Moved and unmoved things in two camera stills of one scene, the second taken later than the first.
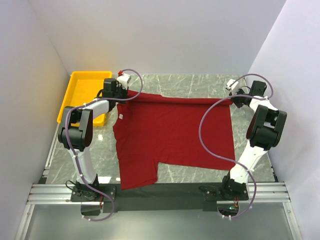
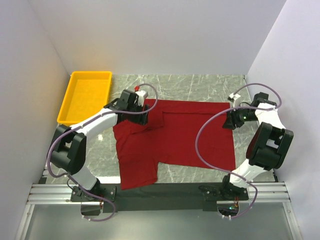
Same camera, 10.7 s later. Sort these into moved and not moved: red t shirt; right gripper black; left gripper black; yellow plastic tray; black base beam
Moved: left gripper black; right gripper black
Not moved: red t shirt; yellow plastic tray; black base beam
